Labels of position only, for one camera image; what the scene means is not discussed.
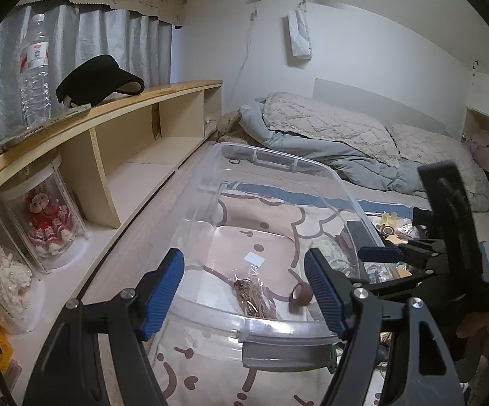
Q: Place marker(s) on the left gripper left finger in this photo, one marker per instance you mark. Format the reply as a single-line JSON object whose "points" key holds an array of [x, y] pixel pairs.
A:
{"points": [[68, 370]]}

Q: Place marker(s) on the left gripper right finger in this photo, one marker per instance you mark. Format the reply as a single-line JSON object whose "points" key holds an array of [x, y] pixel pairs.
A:
{"points": [[420, 369]]}

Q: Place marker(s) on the brown bandage roll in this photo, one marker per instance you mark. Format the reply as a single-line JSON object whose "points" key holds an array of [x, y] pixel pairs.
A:
{"points": [[301, 295]]}

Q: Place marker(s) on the white dress doll jar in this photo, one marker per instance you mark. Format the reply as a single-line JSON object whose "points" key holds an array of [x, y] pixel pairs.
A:
{"points": [[21, 292]]}

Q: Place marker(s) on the beige pillow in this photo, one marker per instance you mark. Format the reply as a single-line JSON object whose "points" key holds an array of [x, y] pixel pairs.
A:
{"points": [[425, 147]]}

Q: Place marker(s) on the grey beige duvet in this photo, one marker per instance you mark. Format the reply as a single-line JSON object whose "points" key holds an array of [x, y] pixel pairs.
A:
{"points": [[357, 146]]}

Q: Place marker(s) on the red dress doll jar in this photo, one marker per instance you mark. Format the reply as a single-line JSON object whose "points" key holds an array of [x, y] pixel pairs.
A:
{"points": [[44, 214]]}

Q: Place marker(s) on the clear plastic storage bin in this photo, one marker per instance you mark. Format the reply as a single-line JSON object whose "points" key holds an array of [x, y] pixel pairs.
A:
{"points": [[244, 223]]}

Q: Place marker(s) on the wooden bedside shelf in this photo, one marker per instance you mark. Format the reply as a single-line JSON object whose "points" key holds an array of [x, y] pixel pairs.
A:
{"points": [[114, 159]]}

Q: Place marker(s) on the clear water bottle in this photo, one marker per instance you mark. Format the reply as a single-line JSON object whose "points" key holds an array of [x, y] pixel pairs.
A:
{"points": [[35, 97]]}

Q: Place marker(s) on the black visor cap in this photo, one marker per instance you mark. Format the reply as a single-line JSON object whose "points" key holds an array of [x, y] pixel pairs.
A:
{"points": [[95, 80]]}

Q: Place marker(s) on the grey curtain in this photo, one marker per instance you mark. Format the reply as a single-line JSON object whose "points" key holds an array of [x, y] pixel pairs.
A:
{"points": [[77, 33]]}

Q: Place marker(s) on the white wall pouch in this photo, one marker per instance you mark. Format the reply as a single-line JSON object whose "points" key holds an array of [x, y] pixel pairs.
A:
{"points": [[299, 34]]}

